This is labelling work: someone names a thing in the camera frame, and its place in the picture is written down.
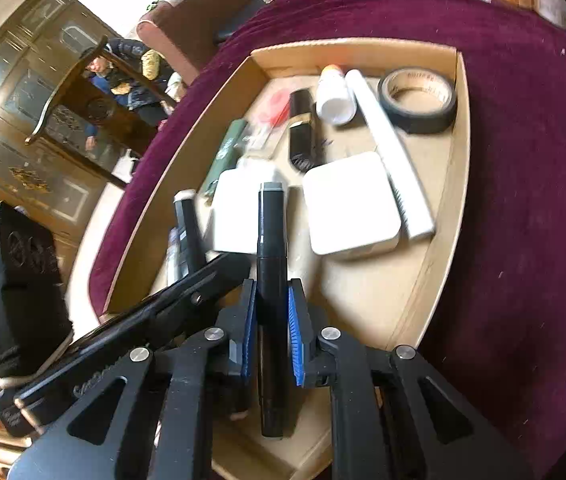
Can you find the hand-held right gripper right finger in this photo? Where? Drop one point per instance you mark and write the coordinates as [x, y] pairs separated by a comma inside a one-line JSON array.
[[295, 340]]

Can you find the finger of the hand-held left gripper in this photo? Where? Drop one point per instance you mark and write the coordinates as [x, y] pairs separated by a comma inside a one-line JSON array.
[[163, 305]]

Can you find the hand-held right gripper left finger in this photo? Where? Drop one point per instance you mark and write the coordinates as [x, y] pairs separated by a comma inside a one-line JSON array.
[[248, 330]]

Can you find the shallow cardboard box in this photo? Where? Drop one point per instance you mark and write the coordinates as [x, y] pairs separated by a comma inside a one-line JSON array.
[[363, 300]]

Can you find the black marker with grey end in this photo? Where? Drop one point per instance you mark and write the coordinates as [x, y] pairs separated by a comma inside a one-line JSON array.
[[270, 240]]

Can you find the white square box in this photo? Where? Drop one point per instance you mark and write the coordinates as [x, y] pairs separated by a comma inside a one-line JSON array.
[[348, 205], [233, 210]]

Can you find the black case with gold band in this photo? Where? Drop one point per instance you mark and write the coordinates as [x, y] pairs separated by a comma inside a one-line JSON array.
[[302, 135]]

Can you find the white bottle with orange cap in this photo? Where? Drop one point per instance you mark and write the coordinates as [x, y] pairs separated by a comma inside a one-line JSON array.
[[333, 100]]

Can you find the dark wooden cabinet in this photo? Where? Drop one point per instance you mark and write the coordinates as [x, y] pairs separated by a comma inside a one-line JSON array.
[[13, 110]]

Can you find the green packet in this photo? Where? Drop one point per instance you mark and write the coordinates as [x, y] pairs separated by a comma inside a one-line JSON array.
[[225, 152]]

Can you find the dark wooden chair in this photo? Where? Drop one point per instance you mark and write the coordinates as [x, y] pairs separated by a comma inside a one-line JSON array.
[[113, 115]]

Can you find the clear packet with red item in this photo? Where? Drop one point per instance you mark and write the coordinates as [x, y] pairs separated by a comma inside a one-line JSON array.
[[273, 105]]

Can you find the black tape roll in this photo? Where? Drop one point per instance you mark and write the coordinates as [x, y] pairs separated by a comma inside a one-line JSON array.
[[413, 120]]

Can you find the maroon tablecloth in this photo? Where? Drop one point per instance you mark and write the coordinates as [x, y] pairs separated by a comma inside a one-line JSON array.
[[513, 210]]

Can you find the maroon armchair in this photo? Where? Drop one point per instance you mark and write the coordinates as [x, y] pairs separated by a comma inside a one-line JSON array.
[[188, 25]]

